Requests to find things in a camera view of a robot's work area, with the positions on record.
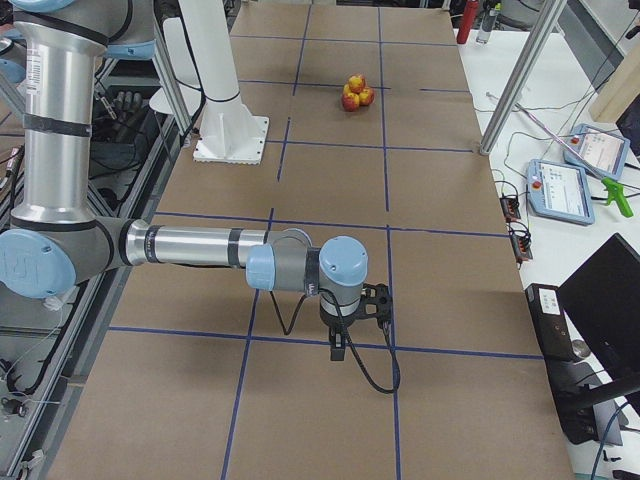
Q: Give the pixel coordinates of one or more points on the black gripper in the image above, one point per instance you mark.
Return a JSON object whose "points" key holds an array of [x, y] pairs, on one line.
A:
{"points": [[338, 322]]}

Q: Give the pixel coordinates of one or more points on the black orange connector block near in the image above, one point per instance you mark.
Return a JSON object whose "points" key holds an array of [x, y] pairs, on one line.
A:
{"points": [[521, 247]]}

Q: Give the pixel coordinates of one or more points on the black orange connector block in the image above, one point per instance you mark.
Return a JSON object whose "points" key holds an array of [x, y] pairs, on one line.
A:
{"points": [[521, 247], [510, 208]]}

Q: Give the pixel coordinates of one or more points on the black orange connector block far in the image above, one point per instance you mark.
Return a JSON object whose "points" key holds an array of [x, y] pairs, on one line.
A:
{"points": [[510, 208]]}

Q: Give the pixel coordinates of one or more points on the red yellow apple far front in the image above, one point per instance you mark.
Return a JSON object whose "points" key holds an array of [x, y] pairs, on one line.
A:
{"points": [[350, 101]]}

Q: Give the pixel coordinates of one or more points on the black device with label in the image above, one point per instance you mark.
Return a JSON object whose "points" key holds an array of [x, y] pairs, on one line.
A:
{"points": [[583, 403]]}

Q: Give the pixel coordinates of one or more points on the red yellow apple beside tape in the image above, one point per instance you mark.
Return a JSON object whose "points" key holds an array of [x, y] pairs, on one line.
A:
{"points": [[346, 90]]}

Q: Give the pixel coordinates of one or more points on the blue teach pendant near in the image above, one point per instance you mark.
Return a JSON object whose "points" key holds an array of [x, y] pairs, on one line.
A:
{"points": [[559, 191]]}

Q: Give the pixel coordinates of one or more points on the blue teach pendant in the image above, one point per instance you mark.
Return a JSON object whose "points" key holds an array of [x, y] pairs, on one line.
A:
{"points": [[559, 191], [604, 150]]}

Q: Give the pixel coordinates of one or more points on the black monitor on stand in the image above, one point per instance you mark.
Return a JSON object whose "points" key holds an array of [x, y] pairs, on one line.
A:
{"points": [[601, 299]]}

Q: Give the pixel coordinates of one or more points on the reacher grabber stick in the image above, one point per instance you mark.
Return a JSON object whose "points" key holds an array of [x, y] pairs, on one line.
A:
{"points": [[615, 190]]}

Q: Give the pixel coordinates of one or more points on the blue teach pendant far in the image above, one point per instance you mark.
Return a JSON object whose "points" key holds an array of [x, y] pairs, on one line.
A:
{"points": [[604, 150]]}

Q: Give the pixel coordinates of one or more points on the white robot column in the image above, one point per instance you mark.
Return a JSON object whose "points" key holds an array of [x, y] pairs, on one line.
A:
{"points": [[208, 35]]}

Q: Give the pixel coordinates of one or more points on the clear water bottle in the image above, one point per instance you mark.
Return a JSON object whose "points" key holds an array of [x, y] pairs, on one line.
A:
{"points": [[491, 11]]}

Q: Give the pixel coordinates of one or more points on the red cylinder object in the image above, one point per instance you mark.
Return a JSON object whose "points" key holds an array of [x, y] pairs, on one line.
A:
{"points": [[467, 20]]}

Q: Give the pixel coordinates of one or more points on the wooden board leaning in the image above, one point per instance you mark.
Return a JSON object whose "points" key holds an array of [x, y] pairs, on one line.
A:
{"points": [[619, 92]]}

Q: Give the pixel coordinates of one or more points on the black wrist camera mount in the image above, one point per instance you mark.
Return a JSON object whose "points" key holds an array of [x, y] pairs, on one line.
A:
{"points": [[376, 303]]}

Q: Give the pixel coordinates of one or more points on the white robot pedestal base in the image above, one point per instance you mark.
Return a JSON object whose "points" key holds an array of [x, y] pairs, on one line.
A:
{"points": [[230, 133]]}

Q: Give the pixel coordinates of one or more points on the red yellow apple near pedestal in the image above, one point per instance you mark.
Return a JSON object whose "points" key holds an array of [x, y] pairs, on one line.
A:
{"points": [[366, 96]]}

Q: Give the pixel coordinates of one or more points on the aluminium lattice frame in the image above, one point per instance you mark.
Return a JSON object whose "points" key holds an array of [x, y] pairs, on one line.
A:
{"points": [[51, 352]]}

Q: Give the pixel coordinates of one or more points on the silver aluminium frame post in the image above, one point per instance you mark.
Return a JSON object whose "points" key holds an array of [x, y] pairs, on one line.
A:
{"points": [[536, 40]]}

